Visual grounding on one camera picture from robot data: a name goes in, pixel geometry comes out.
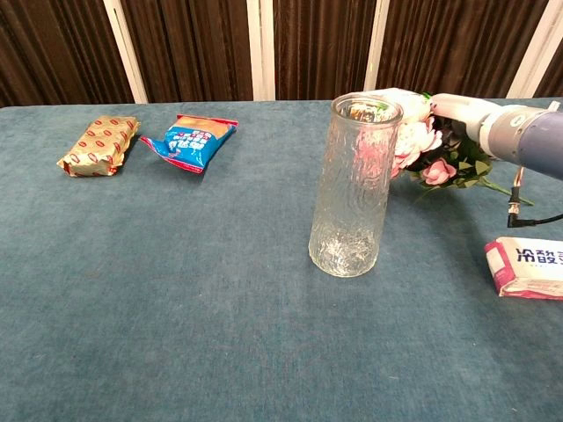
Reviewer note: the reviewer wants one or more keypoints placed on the pink artificial flower bouquet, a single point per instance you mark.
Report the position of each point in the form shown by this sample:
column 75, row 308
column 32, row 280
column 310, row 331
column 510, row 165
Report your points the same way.
column 422, row 136

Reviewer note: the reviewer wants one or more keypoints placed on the blue and red snack bag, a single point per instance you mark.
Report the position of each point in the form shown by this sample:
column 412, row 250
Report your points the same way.
column 189, row 140

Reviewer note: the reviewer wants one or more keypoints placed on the dark brown pleated curtain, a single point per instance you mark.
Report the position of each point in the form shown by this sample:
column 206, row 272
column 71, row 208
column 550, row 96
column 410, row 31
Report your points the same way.
column 193, row 44

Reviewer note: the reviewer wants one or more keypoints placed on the blue felt table cloth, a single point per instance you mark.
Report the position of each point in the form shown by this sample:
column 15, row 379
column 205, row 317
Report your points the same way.
column 176, row 285

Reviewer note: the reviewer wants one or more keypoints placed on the gold biscuit packet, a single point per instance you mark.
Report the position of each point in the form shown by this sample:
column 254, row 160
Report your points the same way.
column 99, row 147

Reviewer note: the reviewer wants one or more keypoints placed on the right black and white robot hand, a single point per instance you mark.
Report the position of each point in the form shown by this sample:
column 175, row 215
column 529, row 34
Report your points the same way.
column 462, row 110

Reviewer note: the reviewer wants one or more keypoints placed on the white and pink toothpaste box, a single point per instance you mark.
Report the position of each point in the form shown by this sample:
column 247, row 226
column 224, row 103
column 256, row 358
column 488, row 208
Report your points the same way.
column 528, row 268

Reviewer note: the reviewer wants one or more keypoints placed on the clear textured glass vase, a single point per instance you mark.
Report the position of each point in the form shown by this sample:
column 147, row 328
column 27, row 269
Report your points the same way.
column 352, row 198

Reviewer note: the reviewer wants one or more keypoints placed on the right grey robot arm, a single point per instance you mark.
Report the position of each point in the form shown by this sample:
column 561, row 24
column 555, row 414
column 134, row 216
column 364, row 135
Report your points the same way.
column 528, row 136

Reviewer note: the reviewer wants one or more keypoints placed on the white frame post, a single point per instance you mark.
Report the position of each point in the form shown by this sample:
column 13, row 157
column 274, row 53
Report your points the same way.
column 376, row 44
column 125, row 48
column 532, row 53
column 261, row 48

